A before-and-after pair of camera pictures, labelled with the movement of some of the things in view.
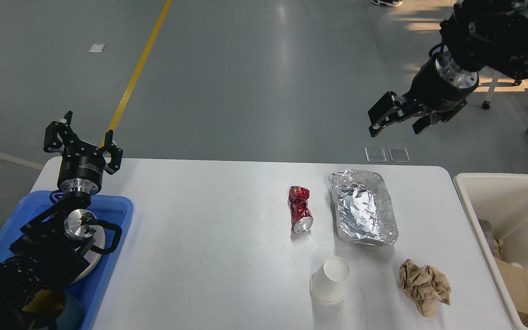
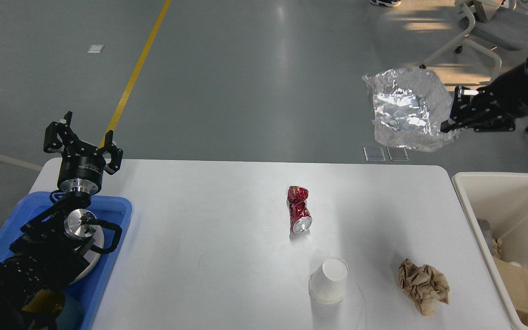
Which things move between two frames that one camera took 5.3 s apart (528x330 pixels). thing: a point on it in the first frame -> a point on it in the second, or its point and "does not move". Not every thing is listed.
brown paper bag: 524,287 does not move
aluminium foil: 365,213 -> 411,108
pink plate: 93,258 does not move
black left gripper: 82,165 does not move
